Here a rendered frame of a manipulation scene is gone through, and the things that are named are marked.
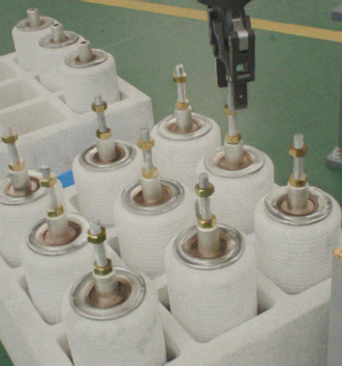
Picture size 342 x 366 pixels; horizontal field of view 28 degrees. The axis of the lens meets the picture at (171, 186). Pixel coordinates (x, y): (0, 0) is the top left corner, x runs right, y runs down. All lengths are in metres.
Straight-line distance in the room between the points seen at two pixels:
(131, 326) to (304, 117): 0.91
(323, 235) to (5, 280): 0.37
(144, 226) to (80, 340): 0.17
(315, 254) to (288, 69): 0.99
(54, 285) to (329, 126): 0.84
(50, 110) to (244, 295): 0.65
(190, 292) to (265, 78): 1.02
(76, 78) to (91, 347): 0.60
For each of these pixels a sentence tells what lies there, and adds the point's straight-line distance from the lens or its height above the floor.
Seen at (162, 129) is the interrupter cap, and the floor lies 0.25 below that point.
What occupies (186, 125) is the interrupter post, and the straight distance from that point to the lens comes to 0.92.
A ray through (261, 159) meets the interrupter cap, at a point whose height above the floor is 0.25.
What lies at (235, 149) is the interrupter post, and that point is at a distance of 0.82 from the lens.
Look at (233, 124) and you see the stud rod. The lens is 0.81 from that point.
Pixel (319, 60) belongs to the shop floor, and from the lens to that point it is 1.74.
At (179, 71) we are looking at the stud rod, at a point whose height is 0.34.
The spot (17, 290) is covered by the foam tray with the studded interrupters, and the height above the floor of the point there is 0.18.
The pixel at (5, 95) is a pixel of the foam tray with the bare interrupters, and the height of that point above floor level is 0.16.
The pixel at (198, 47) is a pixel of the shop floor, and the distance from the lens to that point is 1.86.
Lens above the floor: 0.69
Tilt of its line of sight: 33 degrees down
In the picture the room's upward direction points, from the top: 6 degrees counter-clockwise
